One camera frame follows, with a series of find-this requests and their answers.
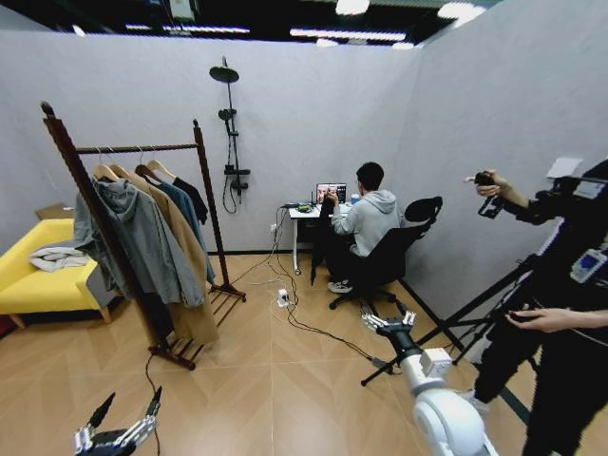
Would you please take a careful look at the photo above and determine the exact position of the beige long coat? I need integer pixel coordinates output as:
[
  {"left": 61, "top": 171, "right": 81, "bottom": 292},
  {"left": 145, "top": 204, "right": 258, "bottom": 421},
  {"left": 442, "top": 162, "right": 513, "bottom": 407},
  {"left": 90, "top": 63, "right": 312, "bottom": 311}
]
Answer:
[{"left": 109, "top": 164, "right": 220, "bottom": 344}]

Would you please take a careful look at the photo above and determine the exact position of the black handheld controller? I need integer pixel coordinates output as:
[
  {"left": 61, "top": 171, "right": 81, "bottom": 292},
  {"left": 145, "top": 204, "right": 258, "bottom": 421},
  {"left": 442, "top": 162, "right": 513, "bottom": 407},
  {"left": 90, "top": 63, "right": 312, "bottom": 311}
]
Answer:
[{"left": 473, "top": 171, "right": 506, "bottom": 219}]

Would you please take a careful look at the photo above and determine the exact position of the black garment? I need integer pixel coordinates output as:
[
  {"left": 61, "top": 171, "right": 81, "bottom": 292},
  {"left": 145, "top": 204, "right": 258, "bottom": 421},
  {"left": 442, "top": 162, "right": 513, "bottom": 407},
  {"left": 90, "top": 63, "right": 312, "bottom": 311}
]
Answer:
[{"left": 170, "top": 176, "right": 210, "bottom": 225}]

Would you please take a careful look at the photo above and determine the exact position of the seated person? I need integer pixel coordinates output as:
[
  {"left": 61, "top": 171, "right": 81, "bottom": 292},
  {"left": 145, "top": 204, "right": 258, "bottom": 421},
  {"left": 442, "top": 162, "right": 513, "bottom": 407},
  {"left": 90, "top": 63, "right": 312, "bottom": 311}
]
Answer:
[{"left": 326, "top": 161, "right": 410, "bottom": 295}]

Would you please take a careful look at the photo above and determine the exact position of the light wooden hanger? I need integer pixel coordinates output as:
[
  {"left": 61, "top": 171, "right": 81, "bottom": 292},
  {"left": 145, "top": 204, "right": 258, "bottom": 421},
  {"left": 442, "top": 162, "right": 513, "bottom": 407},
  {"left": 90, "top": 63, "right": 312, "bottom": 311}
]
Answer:
[
  {"left": 92, "top": 146, "right": 120, "bottom": 182},
  {"left": 145, "top": 145, "right": 178, "bottom": 184},
  {"left": 107, "top": 145, "right": 139, "bottom": 181}
]

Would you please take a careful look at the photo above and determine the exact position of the white desk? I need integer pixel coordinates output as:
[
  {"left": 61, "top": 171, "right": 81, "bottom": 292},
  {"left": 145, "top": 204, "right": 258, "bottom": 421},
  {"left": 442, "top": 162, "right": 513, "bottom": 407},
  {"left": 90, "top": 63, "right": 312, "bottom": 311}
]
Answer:
[{"left": 287, "top": 202, "right": 363, "bottom": 277}]

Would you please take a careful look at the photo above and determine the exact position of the grey hooded jacket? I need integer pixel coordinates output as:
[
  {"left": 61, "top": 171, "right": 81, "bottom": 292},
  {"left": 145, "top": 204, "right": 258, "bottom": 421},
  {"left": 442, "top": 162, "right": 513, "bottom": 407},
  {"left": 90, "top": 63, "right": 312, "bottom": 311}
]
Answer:
[{"left": 73, "top": 176, "right": 206, "bottom": 308}]

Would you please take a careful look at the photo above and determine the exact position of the blue denim jacket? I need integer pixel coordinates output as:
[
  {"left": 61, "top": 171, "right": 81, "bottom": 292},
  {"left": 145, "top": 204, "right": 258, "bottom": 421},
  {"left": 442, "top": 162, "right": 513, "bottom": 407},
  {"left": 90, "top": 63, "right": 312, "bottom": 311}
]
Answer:
[{"left": 156, "top": 181, "right": 218, "bottom": 286}]

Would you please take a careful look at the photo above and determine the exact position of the black hanging cloth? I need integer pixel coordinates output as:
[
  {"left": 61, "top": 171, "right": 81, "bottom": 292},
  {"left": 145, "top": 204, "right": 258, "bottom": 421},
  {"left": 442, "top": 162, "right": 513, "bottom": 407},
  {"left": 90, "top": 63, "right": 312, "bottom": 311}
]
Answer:
[{"left": 310, "top": 197, "right": 339, "bottom": 287}]

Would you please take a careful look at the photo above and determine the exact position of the black tripod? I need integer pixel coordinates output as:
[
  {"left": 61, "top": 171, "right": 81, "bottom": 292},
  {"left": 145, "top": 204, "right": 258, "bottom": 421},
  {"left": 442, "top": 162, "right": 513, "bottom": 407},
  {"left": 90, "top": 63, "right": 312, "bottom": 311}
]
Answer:
[{"left": 359, "top": 253, "right": 552, "bottom": 388}]

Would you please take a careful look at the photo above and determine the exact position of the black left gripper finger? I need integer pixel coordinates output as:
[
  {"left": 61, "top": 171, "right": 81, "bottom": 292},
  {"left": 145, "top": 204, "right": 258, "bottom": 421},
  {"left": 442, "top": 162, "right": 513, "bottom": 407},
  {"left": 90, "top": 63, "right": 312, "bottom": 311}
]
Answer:
[
  {"left": 118, "top": 387, "right": 162, "bottom": 447},
  {"left": 73, "top": 392, "right": 117, "bottom": 450}
]

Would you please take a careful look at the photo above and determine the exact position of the black shower set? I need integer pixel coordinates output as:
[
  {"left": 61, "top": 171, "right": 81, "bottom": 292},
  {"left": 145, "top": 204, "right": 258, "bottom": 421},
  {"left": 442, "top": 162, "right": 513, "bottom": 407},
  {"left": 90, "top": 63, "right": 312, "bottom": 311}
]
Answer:
[{"left": 208, "top": 55, "right": 252, "bottom": 216}]

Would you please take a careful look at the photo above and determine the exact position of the open laptop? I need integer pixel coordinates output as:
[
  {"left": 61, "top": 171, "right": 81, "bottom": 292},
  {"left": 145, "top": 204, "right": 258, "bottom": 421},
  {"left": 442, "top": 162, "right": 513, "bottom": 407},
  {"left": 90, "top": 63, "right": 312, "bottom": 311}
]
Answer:
[{"left": 314, "top": 181, "right": 349, "bottom": 206}]

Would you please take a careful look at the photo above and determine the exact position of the brown cardboard box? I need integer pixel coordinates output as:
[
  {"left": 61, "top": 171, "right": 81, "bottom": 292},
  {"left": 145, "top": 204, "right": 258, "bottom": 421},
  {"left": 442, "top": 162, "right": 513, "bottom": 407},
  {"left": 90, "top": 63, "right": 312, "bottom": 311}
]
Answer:
[{"left": 35, "top": 202, "right": 76, "bottom": 222}]

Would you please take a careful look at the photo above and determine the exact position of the yellow sofa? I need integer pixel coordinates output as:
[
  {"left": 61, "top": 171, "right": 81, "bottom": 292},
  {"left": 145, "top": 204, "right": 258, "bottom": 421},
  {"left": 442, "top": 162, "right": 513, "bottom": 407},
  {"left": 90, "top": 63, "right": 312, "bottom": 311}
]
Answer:
[{"left": 0, "top": 218, "right": 115, "bottom": 330}]

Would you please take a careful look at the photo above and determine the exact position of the standing person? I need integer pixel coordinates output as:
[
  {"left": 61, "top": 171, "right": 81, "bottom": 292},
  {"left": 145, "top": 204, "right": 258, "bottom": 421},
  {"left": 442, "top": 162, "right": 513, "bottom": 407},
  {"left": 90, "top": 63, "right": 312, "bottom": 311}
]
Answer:
[{"left": 463, "top": 159, "right": 608, "bottom": 456}]

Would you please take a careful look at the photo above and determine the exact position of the dark wooden clothes rack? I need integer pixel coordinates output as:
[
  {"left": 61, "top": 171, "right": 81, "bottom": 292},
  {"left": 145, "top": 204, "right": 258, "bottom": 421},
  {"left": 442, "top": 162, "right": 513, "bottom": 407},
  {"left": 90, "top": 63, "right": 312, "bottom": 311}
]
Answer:
[{"left": 40, "top": 101, "right": 248, "bottom": 371}]

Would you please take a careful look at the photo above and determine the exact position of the white and blue badge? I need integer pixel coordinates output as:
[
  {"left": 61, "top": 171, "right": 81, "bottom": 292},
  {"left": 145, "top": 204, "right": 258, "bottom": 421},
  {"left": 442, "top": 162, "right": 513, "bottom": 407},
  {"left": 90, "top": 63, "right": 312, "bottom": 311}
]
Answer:
[{"left": 569, "top": 248, "right": 608, "bottom": 285}]

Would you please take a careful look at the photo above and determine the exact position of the grey and white garment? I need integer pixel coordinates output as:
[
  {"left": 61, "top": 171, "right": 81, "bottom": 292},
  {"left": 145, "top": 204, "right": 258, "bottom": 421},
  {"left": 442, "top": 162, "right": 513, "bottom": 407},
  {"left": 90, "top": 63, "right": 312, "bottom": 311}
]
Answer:
[{"left": 28, "top": 240, "right": 99, "bottom": 273}]

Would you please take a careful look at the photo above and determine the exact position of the black office chair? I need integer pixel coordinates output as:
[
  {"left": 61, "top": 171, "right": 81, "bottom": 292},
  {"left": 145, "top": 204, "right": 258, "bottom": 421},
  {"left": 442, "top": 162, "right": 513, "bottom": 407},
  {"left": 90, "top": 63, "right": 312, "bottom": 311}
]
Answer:
[{"left": 328, "top": 195, "right": 445, "bottom": 312}]

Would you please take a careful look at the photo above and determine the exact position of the dark wooden hanger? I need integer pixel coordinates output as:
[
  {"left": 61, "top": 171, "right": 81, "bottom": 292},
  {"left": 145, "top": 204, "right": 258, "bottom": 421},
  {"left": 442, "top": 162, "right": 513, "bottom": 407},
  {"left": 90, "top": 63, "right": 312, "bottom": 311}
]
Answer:
[{"left": 134, "top": 145, "right": 165, "bottom": 185}]

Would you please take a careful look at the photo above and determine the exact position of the white paper sheet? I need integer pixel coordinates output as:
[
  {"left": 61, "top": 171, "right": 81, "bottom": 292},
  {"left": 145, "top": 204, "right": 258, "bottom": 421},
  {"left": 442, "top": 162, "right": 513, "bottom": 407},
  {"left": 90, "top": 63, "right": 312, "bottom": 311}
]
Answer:
[{"left": 545, "top": 156, "right": 584, "bottom": 181}]

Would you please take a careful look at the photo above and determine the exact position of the black thin floor cable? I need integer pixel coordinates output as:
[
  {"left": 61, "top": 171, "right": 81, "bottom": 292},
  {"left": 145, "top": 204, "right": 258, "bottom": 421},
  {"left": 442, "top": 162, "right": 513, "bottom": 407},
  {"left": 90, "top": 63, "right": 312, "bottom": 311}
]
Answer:
[{"left": 143, "top": 349, "right": 163, "bottom": 456}]

